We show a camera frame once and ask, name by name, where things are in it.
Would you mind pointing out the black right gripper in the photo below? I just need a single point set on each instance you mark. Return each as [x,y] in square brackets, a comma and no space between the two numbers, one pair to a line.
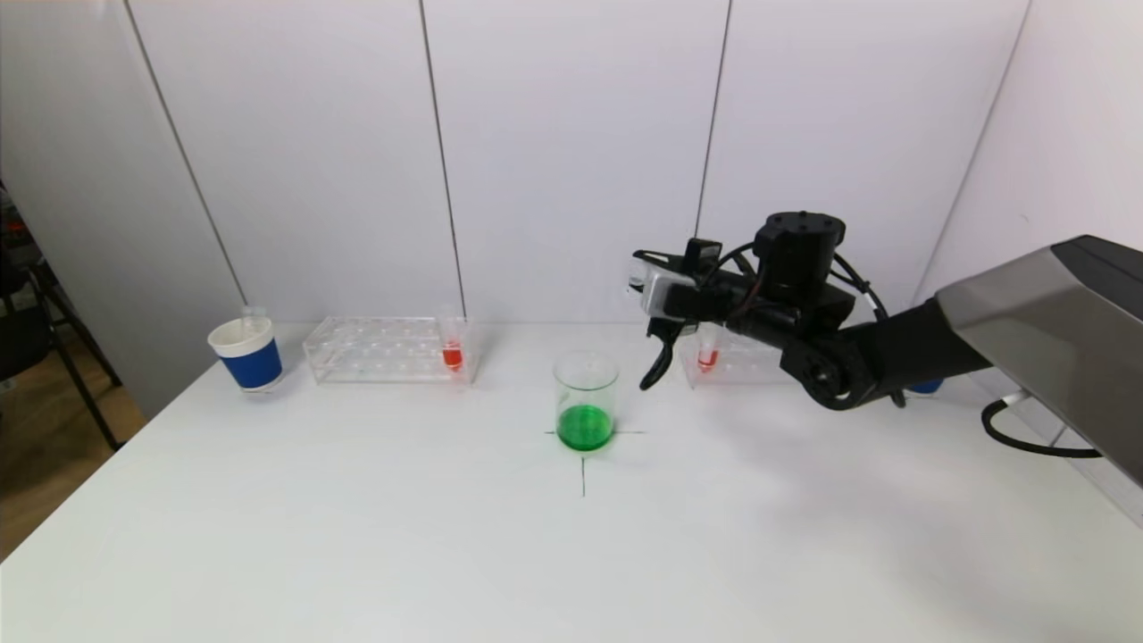
[662,292]

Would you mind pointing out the test tube with yellow pigment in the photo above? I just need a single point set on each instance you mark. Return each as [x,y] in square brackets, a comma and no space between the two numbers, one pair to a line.
[638,275]

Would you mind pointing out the test tube with blue pigment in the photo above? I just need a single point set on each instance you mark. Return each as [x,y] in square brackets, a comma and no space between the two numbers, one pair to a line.
[254,320]

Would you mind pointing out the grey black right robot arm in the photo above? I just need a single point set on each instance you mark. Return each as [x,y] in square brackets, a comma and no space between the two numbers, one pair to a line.
[1045,330]

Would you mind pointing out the test tube with red pigment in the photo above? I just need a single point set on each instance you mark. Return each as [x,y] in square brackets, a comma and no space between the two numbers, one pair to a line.
[453,358]
[707,359]

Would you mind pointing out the clear acrylic test tube rack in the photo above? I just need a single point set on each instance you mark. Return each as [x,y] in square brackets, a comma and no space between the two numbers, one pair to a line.
[384,353]
[746,371]

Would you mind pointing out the clear glass beaker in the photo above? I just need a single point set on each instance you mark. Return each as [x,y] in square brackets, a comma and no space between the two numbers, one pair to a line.
[585,430]

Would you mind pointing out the white paper cup blue sleeve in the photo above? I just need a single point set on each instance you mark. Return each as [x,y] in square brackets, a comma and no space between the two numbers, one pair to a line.
[927,387]
[251,364]

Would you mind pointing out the black metal stand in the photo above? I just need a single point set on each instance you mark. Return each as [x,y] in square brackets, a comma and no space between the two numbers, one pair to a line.
[18,339]

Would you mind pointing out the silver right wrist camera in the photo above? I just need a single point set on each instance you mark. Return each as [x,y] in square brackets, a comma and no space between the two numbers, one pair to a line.
[665,293]

